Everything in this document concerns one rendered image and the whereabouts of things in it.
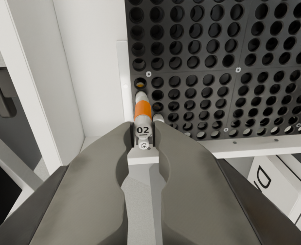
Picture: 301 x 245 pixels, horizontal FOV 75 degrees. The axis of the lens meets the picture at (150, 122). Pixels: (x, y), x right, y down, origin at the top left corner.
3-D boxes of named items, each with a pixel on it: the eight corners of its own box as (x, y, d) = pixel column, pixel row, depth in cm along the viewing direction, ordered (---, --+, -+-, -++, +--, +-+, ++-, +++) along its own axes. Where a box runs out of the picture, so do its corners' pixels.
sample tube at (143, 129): (150, 107, 17) (152, 138, 13) (135, 108, 17) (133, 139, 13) (150, 94, 16) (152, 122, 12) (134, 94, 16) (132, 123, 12)
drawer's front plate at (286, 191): (229, 234, 51) (251, 285, 42) (257, 145, 37) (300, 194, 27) (236, 233, 51) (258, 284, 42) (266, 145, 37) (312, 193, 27)
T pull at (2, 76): (8, 114, 21) (0, 120, 20) (-26, 40, 17) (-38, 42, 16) (42, 112, 21) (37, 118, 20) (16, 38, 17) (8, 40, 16)
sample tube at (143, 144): (137, 129, 27) (138, 150, 23) (137, 121, 26) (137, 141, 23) (147, 128, 27) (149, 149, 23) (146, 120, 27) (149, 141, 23)
